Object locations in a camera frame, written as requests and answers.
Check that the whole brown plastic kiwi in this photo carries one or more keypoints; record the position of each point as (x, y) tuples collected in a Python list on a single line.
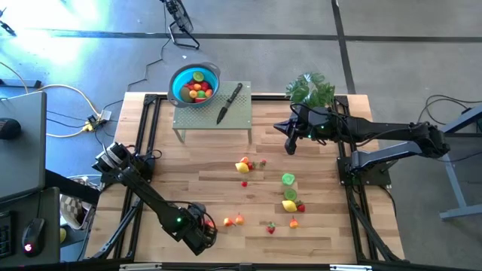
[(185, 94)]

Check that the black mouse with light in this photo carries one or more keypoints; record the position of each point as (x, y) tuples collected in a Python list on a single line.
[(35, 231)]

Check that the yellow plastic lemon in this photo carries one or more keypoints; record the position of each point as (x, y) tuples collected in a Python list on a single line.
[(289, 206), (242, 168)]

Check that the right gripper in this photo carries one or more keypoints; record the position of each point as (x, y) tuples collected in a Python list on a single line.
[(310, 122)]

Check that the small orange plastic fruit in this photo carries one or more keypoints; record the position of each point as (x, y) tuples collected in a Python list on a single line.
[(197, 87), (209, 224), (244, 160), (193, 94), (209, 92)]

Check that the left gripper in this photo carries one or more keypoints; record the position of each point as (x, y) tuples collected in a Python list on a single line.
[(196, 229)]

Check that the grey desk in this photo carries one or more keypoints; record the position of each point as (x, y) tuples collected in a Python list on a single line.
[(22, 165)]

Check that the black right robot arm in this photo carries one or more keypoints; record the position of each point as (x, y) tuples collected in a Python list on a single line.
[(395, 131)]

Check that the small yellow object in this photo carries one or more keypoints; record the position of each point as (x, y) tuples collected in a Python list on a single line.
[(63, 235)]

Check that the checkered fabric bag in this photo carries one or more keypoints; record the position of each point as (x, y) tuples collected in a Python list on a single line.
[(73, 211)]

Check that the dark desk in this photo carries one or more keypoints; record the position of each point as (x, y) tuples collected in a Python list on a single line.
[(49, 211)]

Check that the potted monstera plant white pot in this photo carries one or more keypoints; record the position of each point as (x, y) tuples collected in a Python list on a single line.
[(310, 88)]

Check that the grey metal desk frame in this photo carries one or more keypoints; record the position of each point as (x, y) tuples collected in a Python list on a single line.
[(452, 180)]

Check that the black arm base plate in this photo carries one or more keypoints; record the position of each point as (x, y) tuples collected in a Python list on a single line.
[(147, 165), (376, 177)]

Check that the black computer mouse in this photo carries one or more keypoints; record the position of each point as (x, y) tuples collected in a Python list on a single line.
[(8, 128)]

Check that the white power adapter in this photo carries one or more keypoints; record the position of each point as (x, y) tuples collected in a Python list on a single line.
[(105, 115)]

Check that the black floor fan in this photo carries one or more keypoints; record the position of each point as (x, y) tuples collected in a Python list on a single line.
[(180, 17)]

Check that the red plastic fruit piece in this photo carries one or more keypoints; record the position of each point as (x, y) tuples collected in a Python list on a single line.
[(205, 86)]

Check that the green plastic fruit half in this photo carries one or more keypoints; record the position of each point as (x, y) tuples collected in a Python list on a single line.
[(288, 178), (201, 94)]

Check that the silver metal bracket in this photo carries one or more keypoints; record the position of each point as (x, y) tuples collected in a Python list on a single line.
[(139, 267), (350, 268)]

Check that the plastic kiwi half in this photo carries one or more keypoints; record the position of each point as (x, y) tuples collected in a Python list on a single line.
[(198, 76), (290, 194)]

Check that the blue collapsible colander grey rim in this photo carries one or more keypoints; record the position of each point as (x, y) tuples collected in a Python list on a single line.
[(179, 77)]

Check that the black keyboard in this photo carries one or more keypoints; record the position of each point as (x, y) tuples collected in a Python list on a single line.
[(5, 235)]

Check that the green perforated metal riser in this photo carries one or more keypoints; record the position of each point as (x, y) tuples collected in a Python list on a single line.
[(203, 116)]

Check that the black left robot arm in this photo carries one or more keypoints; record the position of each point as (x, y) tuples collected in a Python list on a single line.
[(150, 195)]

